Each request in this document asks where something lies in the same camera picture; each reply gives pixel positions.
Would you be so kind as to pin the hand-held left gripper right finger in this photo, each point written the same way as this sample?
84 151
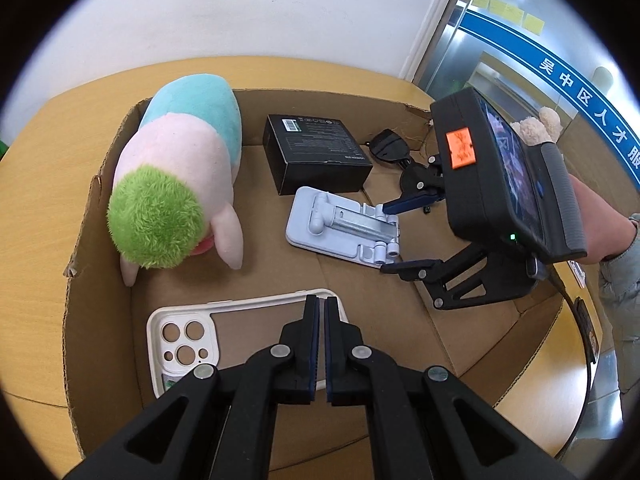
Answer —
330 340

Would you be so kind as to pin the large cardboard box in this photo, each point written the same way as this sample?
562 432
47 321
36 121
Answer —
360 300

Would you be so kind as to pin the yellow sticky note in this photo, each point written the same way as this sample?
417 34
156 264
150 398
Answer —
482 0
506 10
534 23

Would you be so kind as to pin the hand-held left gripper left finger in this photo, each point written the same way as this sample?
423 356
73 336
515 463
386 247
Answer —
314 340

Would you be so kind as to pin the dark flat strip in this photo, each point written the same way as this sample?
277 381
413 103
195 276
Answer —
587 330

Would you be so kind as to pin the black product box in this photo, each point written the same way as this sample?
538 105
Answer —
315 160

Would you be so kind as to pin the beige plush toy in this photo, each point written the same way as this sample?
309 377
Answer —
540 127

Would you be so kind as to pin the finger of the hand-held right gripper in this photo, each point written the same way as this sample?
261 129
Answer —
415 266
405 203

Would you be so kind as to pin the person's right hand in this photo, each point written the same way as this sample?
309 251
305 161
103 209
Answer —
600 225

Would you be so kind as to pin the black folding holder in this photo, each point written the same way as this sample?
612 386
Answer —
390 145

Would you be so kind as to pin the wooden desktop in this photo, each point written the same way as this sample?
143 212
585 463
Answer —
50 185

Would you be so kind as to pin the cream phone case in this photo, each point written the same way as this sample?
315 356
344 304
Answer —
155 345

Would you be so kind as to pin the white folding phone stand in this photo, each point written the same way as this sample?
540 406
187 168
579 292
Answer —
340 225

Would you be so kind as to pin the blue banner strip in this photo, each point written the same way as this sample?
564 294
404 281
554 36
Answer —
575 85

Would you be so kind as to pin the green-haired pastel plush toy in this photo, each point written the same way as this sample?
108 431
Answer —
175 160

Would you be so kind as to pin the white tag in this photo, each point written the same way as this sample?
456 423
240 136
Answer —
577 275

